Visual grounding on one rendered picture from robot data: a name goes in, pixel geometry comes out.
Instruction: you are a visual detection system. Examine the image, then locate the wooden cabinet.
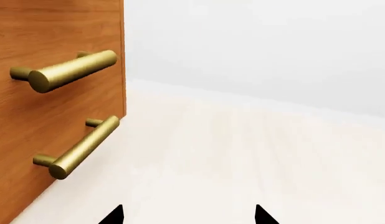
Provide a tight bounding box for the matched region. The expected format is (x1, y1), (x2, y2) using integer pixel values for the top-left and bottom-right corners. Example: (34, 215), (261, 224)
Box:
(0, 0), (128, 224)

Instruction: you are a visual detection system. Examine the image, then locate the brass bar drawer handle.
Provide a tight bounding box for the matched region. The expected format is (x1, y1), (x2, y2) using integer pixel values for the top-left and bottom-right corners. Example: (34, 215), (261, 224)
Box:
(32, 114), (121, 181)
(9, 49), (118, 94)

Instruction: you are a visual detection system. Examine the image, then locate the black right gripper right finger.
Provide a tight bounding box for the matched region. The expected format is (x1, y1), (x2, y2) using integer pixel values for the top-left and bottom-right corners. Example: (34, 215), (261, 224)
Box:
(255, 203), (280, 224)

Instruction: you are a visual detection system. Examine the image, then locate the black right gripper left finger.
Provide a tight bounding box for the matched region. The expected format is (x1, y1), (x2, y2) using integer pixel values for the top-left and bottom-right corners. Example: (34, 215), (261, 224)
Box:
(98, 203), (125, 224)

